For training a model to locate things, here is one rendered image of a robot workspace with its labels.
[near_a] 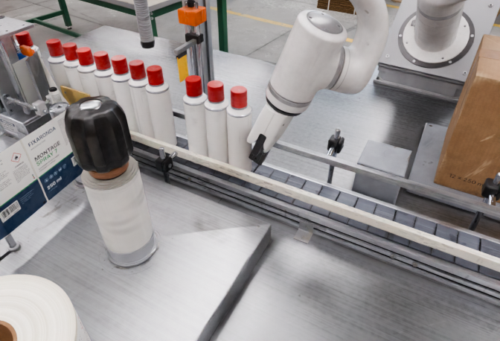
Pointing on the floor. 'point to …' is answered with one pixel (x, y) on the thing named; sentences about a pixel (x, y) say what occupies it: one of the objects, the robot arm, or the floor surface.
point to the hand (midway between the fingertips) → (259, 153)
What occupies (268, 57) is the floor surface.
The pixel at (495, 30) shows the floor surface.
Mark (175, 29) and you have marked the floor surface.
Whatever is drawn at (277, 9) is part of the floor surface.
